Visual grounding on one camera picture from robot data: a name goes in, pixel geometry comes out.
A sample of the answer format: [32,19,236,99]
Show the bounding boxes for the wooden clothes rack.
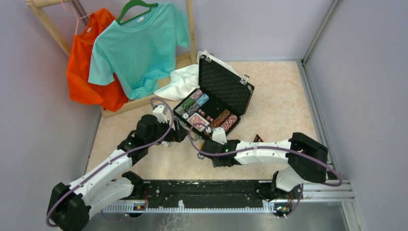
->
[26,0,197,117]

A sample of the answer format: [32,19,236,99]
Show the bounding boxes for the pink clothes hanger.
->
[60,0,93,36]

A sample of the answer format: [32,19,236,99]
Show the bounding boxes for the black poker set case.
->
[173,53,255,139]

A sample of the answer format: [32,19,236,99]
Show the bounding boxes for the blue grey chip row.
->
[186,94,209,116]

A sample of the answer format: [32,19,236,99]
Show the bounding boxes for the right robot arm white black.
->
[201,132,328,198]

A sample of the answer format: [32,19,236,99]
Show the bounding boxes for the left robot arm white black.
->
[46,115,189,231]

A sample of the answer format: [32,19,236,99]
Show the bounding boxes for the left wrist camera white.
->
[153,104,168,124]

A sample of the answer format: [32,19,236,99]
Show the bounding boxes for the brown chip row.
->
[209,109,231,129]

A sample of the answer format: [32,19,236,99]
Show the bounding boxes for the red white chip row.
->
[221,114,238,132]

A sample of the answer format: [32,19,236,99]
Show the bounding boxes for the red dice in case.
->
[198,109,214,122]

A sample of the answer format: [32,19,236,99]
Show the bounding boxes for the orange t-shirt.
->
[66,8,129,113]

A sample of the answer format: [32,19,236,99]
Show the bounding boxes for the white cloth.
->
[154,64,199,101]

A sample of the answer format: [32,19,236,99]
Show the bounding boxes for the red black triangular card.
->
[253,133,264,142]

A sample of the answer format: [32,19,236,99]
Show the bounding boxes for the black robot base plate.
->
[127,180,300,209]

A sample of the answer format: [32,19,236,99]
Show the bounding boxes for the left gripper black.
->
[146,117,189,147]

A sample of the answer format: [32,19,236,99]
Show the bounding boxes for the green clothes hanger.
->
[116,0,159,25]

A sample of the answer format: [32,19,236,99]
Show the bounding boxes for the green white chip row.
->
[174,89,203,115]

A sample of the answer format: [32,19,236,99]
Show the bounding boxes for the aluminium frame rail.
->
[99,181,355,216]

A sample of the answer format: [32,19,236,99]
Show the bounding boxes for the teal t-shirt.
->
[88,3,189,100]

